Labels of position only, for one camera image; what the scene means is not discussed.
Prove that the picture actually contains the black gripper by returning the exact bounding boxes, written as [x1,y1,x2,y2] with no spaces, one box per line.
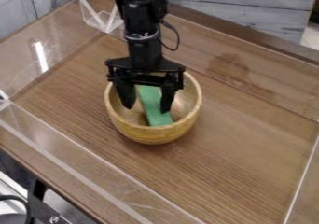
[106,36,186,113]

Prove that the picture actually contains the green rectangular block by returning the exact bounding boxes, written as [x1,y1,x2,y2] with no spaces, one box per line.
[138,85,174,127]

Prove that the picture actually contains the brown wooden bowl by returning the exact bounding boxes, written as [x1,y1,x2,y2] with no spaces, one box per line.
[105,72,202,145]

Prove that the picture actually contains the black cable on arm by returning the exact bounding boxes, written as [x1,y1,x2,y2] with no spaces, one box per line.
[159,20,182,52]

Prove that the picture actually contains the clear acrylic corner bracket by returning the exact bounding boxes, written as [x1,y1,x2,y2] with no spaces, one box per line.
[79,0,123,34]

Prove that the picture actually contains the black table leg frame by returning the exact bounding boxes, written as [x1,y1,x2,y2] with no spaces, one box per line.
[28,179,73,224]

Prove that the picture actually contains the black cable under table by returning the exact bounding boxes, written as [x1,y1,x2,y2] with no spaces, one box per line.
[0,194,35,224]

